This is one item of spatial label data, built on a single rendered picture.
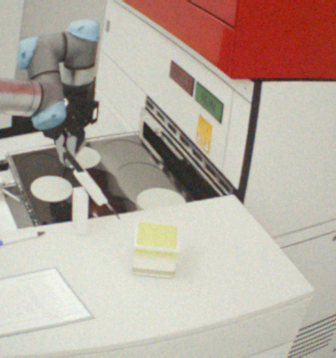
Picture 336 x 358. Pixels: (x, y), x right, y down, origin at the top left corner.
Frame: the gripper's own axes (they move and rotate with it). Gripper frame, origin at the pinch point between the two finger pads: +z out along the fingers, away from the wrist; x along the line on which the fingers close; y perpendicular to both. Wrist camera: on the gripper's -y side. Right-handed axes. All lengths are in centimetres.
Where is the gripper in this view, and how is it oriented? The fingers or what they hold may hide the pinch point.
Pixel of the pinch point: (65, 162)
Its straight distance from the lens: 161.4
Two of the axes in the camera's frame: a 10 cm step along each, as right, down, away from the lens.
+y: 4.8, -4.2, 7.7
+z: -1.0, 8.5, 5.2
